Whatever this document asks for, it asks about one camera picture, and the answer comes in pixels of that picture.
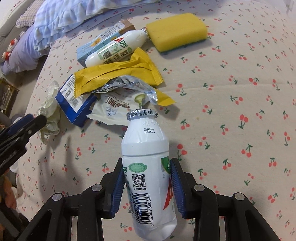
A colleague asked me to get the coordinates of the pale green tissue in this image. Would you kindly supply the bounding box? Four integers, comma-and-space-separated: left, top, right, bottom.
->
37, 80, 60, 145

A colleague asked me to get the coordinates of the white drink bottle green label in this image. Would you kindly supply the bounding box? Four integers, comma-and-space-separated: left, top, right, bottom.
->
121, 109, 177, 240

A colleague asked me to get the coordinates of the blue white snack box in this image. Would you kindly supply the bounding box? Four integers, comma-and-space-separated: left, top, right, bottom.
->
55, 74, 97, 127

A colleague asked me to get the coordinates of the white pecan kernels bag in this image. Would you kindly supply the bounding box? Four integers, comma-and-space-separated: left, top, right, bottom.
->
87, 75, 159, 126

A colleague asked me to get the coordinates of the yellow snack wrapper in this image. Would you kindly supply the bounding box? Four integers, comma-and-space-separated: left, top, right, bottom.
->
74, 48, 164, 97

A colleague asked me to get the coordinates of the light blue carton box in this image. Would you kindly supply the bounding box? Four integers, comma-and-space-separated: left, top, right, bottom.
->
77, 20, 135, 67

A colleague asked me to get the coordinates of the yellow sponge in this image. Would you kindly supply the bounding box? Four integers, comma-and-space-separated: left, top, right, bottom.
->
146, 13, 208, 53

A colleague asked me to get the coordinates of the person's left hand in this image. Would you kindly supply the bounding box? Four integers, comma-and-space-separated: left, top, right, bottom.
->
0, 171, 17, 235

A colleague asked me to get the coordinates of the wooden toy shelf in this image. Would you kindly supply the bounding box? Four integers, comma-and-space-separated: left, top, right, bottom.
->
0, 78, 19, 117

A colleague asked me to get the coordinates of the lavender bed sheet mattress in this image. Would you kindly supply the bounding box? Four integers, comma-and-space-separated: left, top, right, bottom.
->
1, 26, 50, 75

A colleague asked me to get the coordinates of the red white plush toy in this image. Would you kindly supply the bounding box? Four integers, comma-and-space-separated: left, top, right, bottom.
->
1, 38, 18, 61

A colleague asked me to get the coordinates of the cherry pattern table cloth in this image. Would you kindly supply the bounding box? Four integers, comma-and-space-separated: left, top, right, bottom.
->
16, 1, 295, 240

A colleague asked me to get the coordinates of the plaid pillow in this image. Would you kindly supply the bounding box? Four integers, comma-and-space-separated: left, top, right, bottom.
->
16, 0, 45, 28

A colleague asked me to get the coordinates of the blue plaid folded quilt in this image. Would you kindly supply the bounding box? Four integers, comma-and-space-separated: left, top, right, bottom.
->
33, 1, 156, 55

